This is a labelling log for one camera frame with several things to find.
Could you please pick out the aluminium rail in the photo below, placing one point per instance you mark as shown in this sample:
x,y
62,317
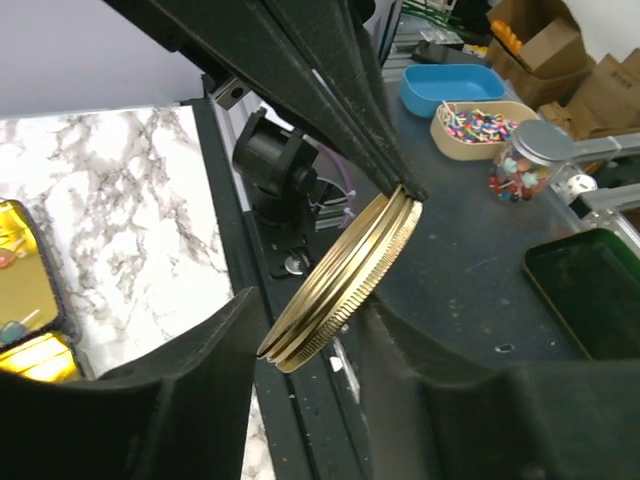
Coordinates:
x,y
615,207

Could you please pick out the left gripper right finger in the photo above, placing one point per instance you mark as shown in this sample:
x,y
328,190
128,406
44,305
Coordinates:
x,y
434,414

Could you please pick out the candy jar silver lid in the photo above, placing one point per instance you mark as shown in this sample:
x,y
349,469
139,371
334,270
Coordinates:
x,y
530,158

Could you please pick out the beige candy tray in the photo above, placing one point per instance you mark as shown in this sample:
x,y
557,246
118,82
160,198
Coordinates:
x,y
473,131

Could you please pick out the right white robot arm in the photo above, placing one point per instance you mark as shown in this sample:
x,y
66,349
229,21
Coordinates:
x,y
279,164

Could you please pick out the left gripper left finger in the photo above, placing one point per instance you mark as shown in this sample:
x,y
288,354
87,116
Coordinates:
x,y
179,412

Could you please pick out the gold jar lid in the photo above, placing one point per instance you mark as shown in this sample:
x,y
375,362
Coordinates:
x,y
342,280

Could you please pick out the gold candy tin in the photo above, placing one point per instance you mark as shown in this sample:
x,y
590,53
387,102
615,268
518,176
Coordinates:
x,y
47,358
32,301

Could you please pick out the blue plastic tray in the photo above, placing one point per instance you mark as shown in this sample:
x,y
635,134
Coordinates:
x,y
424,87

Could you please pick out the cardboard boxes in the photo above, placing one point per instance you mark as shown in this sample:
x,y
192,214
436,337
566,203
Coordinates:
x,y
538,47

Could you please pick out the dark green tin lid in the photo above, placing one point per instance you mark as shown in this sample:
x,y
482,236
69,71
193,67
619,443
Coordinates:
x,y
589,282

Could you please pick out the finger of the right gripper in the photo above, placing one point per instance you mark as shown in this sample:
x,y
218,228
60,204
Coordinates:
x,y
248,38
332,38

